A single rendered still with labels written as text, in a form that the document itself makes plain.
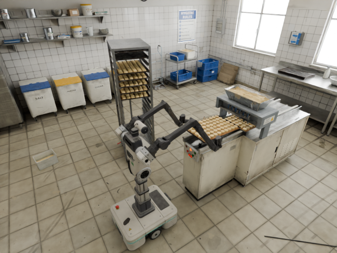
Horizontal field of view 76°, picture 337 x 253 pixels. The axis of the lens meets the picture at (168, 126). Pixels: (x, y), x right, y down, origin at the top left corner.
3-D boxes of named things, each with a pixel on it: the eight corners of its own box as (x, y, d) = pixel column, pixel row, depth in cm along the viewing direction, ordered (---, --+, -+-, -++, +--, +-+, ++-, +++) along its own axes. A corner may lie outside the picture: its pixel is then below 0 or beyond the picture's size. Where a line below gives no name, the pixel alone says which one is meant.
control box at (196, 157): (186, 150, 268) (186, 141, 261) (198, 161, 251) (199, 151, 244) (184, 151, 267) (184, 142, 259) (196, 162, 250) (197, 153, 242)
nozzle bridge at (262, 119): (229, 112, 326) (232, 91, 309) (272, 133, 275) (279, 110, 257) (213, 118, 311) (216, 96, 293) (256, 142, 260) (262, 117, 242)
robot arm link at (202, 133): (190, 125, 203) (197, 129, 195) (194, 121, 204) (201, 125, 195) (209, 149, 229) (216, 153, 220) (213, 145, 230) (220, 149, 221)
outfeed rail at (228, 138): (295, 108, 337) (296, 104, 333) (297, 109, 335) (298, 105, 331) (197, 153, 241) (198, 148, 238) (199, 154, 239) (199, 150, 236)
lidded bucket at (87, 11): (92, 14, 489) (90, 3, 478) (95, 15, 471) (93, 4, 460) (80, 14, 478) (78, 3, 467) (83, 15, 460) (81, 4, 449)
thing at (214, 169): (216, 168, 342) (224, 120, 295) (233, 181, 317) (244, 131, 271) (181, 187, 308) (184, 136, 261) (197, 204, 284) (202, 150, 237)
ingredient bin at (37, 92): (33, 123, 464) (20, 90, 423) (29, 112, 508) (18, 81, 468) (59, 116, 490) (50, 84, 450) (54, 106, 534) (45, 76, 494)
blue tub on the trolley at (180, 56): (176, 57, 631) (176, 51, 623) (185, 59, 604) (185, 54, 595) (168, 58, 616) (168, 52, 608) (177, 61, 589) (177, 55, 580)
